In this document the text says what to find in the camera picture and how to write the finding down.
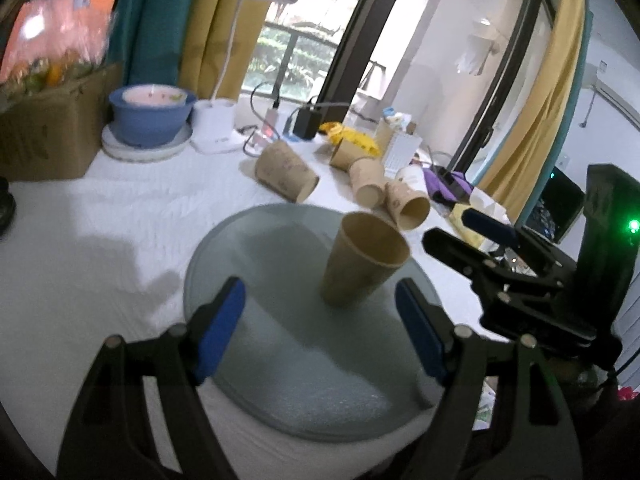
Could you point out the blue bowl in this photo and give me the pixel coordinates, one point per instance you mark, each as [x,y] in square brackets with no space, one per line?
[150,120]

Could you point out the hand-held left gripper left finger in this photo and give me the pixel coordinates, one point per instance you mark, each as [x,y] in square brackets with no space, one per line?
[220,330]

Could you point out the brown paper cup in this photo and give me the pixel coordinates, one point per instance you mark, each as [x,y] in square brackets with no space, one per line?
[407,205]
[367,180]
[362,260]
[344,154]
[286,171]

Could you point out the round glass plate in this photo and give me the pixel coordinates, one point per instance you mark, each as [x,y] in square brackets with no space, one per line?
[300,350]

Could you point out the white desk lamp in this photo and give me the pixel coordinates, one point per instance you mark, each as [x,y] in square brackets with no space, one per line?
[215,127]

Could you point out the pale yellow tissue pack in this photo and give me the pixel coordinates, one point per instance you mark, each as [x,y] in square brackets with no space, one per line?
[482,205]

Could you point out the pink plastic bag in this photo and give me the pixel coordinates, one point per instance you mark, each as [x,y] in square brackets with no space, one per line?
[55,35]

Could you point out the white round plate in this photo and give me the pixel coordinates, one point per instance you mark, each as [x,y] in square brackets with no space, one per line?
[130,152]

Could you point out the white air conditioner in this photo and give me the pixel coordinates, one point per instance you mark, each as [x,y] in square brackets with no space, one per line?
[615,100]

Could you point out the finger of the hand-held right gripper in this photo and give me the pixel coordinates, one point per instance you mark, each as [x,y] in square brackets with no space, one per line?
[452,250]
[487,224]

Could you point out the teal curtain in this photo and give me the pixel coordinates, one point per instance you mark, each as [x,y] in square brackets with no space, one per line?
[150,20]

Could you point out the yellow toy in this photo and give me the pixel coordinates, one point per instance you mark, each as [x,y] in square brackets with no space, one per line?
[352,139]

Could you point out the yellow curtain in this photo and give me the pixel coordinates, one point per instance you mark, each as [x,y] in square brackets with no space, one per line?
[545,85]
[210,50]

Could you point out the black power adapter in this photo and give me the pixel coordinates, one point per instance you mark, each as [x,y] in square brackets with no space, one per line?
[306,122]

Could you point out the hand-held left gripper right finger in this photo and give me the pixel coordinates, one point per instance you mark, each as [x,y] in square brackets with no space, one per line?
[419,332]

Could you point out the white table cloth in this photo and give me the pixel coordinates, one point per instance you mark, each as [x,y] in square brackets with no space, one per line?
[100,240]

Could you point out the purple cloth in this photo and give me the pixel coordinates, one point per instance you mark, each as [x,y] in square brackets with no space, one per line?
[452,185]

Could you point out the white paper box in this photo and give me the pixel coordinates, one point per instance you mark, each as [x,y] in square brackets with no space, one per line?
[402,152]

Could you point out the cardboard box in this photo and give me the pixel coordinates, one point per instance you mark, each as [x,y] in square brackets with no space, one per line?
[50,130]

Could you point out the white power strip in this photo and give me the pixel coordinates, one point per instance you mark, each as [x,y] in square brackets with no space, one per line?
[268,127]

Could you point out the black sliding door frame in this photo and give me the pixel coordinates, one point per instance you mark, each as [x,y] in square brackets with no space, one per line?
[350,40]

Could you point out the black laptop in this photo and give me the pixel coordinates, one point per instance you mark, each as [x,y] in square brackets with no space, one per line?
[555,207]

